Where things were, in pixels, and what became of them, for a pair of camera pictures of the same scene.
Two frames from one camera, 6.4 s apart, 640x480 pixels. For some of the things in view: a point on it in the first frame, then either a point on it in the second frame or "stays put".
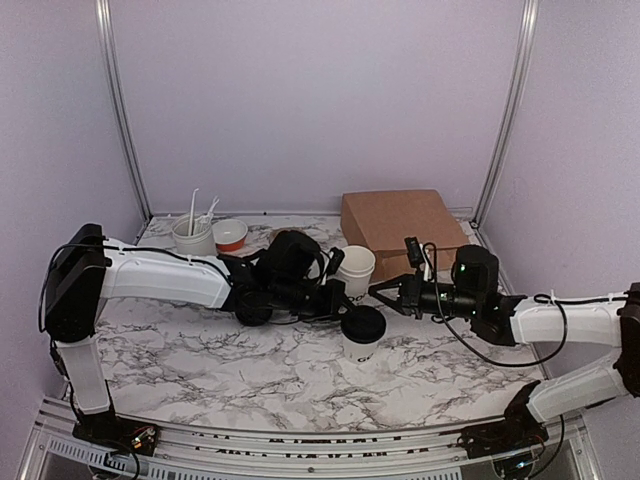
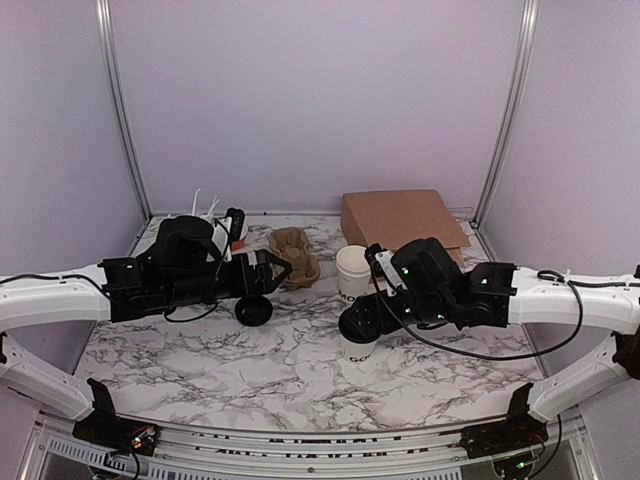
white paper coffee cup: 362,353 stays put
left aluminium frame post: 103,12 stays put
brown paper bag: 382,221 stays put
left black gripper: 331,307 → 245,284
